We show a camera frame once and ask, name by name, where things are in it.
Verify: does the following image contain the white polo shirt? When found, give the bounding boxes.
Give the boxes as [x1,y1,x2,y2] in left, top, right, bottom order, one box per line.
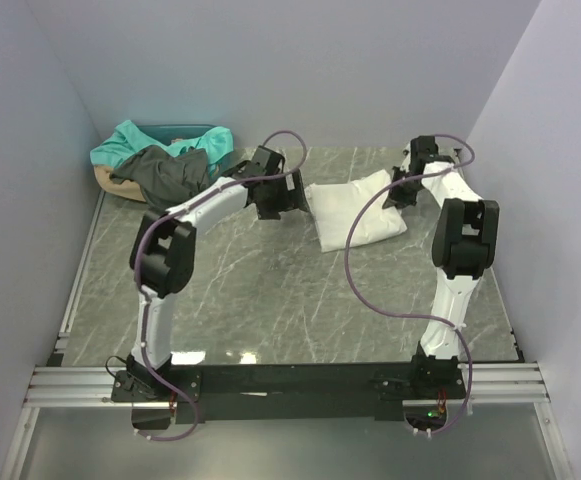
[304,170,407,253]

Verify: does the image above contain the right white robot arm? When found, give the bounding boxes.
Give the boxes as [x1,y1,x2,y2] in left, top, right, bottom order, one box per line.
[383,135,500,397]

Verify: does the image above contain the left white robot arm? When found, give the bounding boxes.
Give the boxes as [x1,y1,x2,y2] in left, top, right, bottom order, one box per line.
[126,145,309,391]

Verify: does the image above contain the teal t shirt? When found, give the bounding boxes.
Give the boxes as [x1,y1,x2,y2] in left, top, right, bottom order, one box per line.
[90,120,234,175]

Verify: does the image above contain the dark grey t shirt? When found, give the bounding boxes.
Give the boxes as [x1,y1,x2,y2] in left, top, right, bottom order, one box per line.
[109,145,211,210]

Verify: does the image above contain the teal plastic basket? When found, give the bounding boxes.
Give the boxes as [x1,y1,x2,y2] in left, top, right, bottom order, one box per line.
[137,123,235,187]

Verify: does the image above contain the black base beam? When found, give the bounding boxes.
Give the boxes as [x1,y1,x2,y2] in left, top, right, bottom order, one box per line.
[111,355,467,423]

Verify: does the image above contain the aluminium frame rail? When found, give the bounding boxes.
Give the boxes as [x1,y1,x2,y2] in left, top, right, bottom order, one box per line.
[7,197,554,479]

